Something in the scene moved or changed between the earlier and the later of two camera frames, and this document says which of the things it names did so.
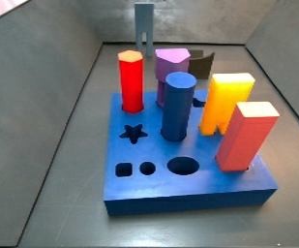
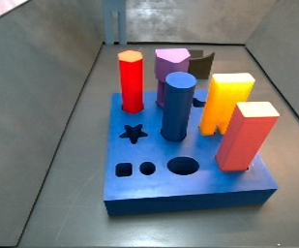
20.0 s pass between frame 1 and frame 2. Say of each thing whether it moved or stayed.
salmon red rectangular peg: stayed
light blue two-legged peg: moved
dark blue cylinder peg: stayed
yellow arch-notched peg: stayed
